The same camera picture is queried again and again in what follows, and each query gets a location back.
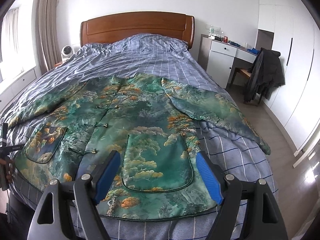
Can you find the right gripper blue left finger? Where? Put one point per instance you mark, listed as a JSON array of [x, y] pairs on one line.
[[90, 190]]

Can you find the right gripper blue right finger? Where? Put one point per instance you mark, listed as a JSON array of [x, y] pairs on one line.
[[225, 190]]

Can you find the green patterned silk jacket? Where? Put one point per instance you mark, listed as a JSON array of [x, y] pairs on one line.
[[149, 120]]

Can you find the person's left hand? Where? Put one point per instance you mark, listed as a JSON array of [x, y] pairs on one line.
[[6, 171]]

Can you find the white window bench drawers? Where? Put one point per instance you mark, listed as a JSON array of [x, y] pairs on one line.
[[10, 89]]

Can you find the small white fan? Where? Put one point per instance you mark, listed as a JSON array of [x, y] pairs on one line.
[[66, 53]]

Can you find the wooden chair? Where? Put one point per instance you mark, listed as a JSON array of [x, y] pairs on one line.
[[249, 89]]

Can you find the beige curtain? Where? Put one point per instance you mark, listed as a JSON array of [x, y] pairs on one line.
[[48, 47]]

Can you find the black jacket on chair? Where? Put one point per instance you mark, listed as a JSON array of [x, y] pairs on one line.
[[266, 75]]

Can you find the white desk with drawers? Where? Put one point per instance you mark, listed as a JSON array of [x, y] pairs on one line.
[[220, 59]]

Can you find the blue checked duvet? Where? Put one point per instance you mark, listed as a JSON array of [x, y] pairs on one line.
[[164, 57]]

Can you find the brown wooden headboard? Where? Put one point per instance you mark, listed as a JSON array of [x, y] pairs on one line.
[[115, 27]]

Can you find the white wardrobe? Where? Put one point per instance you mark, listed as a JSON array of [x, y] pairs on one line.
[[294, 36]]

